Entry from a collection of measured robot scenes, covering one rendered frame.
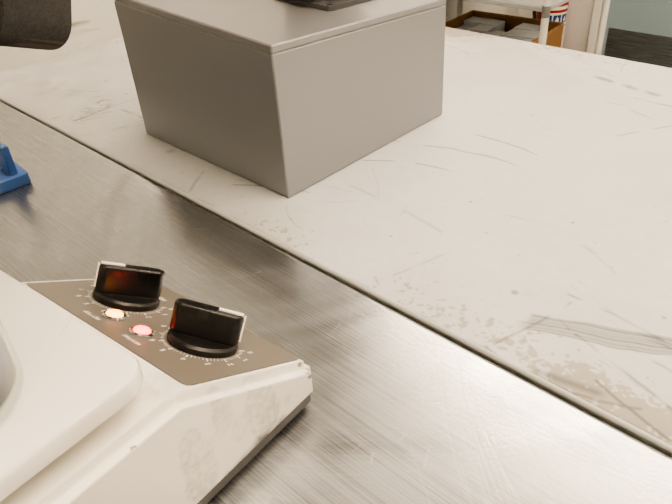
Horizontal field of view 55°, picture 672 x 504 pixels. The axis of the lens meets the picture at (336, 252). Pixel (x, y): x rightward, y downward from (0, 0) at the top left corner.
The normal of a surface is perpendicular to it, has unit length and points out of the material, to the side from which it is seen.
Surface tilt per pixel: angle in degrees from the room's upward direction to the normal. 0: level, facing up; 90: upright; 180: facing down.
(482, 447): 0
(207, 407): 90
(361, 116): 90
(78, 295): 30
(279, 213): 0
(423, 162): 0
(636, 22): 90
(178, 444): 90
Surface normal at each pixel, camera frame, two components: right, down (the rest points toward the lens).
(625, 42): -0.69, 0.45
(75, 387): -0.06, -0.82
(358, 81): 0.72, 0.36
